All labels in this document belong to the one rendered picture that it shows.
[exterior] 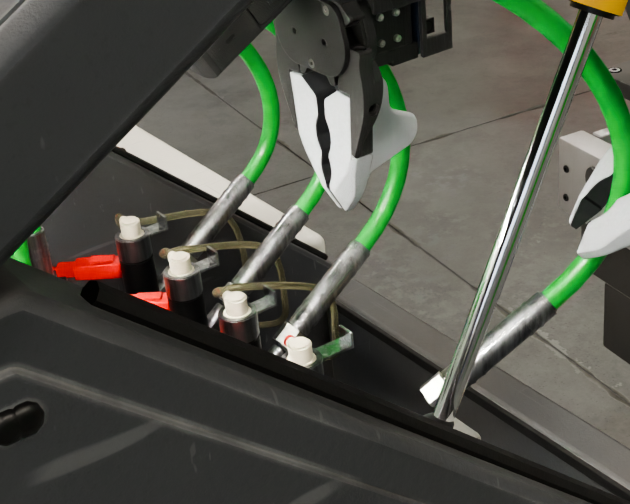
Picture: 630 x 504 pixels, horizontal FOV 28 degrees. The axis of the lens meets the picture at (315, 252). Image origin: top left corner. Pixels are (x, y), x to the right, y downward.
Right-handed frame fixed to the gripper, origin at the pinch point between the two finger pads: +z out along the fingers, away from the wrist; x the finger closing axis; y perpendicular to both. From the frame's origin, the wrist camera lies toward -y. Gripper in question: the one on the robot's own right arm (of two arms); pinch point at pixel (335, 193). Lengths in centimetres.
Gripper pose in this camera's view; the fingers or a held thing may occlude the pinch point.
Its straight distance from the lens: 79.7
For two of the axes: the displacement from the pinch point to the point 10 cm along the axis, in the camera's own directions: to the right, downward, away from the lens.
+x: -5.8, -3.5, 7.4
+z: 0.9, 8.7, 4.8
